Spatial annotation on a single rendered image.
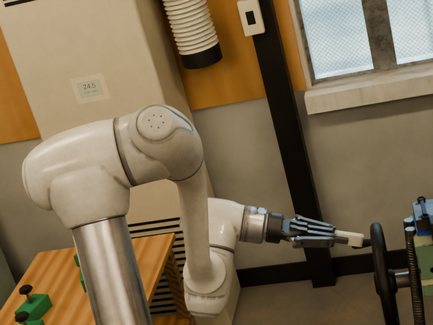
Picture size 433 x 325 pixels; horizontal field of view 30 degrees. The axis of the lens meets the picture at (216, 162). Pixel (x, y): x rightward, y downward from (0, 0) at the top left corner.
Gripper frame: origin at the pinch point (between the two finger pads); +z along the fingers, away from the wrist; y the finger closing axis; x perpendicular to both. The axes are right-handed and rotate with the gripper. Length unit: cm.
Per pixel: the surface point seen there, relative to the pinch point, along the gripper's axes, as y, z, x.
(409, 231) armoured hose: -12.9, 11.3, -11.6
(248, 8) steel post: 113, -37, -23
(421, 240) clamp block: -15.9, 13.8, -11.3
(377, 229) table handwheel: -7.2, 5.4, -7.6
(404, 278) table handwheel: -8.9, 13.7, 3.3
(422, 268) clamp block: -17.9, 14.9, -5.5
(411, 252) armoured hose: -13.5, 12.7, -6.6
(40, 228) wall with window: 130, -119, 93
